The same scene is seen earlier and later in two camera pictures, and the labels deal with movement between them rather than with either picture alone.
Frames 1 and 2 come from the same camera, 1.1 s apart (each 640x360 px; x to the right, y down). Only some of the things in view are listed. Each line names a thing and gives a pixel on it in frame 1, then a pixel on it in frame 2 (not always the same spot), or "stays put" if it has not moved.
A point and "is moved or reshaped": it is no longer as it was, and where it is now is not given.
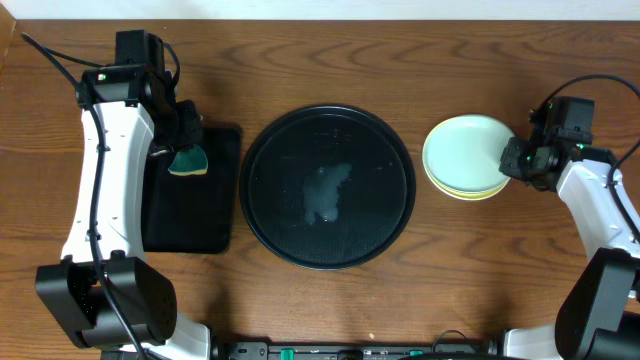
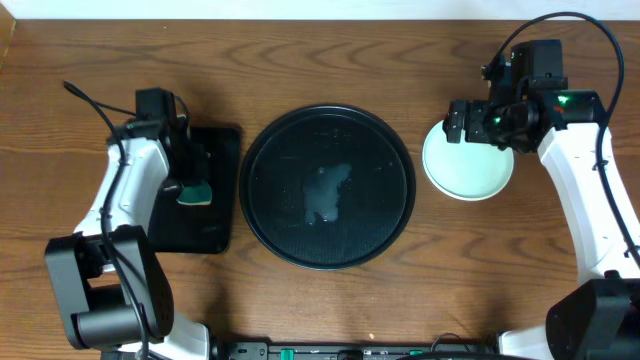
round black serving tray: [327, 187] stays put
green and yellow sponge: [189, 162] is moved or reshaped
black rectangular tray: [195, 213] stays put
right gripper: [511, 164] to [470, 123]
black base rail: [355, 350] stays put
